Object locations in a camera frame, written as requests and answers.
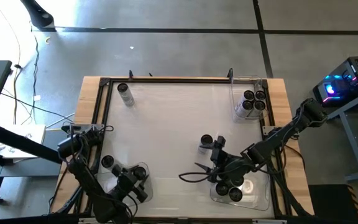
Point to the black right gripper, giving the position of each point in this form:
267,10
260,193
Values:
232,168

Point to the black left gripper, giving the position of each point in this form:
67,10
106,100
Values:
128,185

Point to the clear plastic bin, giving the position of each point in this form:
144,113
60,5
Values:
150,188
256,199
244,81

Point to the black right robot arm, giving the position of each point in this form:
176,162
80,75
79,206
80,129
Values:
275,137

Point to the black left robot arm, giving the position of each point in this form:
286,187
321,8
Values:
85,179

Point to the black yellow hazard mat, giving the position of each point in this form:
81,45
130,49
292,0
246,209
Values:
328,202

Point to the white paper sheet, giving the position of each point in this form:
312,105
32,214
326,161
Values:
26,137

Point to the grey metal stand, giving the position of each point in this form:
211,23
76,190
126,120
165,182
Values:
351,140

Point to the black curved stand foot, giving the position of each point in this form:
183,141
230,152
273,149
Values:
37,14

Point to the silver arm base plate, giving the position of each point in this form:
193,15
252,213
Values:
265,129

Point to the black frame clamp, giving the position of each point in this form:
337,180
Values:
230,73
131,74

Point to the black metal table frame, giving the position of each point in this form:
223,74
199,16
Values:
166,80

